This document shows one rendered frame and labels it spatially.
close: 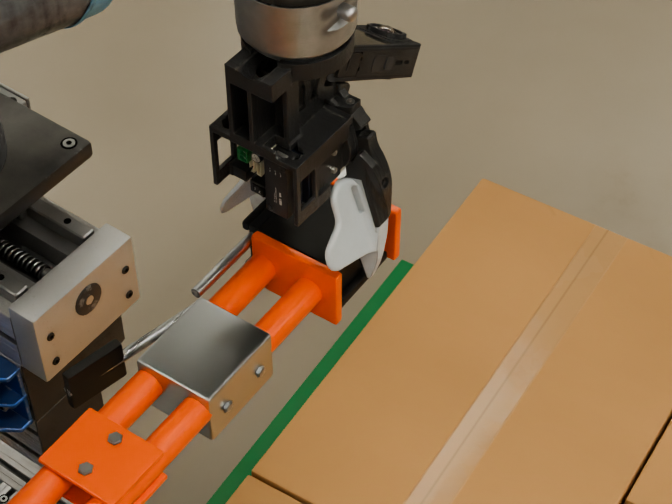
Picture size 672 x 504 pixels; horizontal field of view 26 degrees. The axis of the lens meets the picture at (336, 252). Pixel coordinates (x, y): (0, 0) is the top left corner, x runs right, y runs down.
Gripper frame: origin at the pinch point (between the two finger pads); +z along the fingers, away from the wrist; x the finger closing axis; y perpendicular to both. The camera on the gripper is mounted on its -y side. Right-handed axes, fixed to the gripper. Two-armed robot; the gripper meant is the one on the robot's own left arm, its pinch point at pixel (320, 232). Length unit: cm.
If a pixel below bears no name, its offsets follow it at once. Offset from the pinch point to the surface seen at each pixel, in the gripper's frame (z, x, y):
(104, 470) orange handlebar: -1.1, 1.8, 25.3
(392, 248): 1.5, 4.4, -2.9
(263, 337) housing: -1.3, 3.4, 11.1
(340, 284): -1.2, 4.8, 4.2
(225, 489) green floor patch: 123, -49, -40
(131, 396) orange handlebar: -0.7, -0.9, 19.7
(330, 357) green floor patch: 123, -51, -72
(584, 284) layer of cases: 69, -5, -66
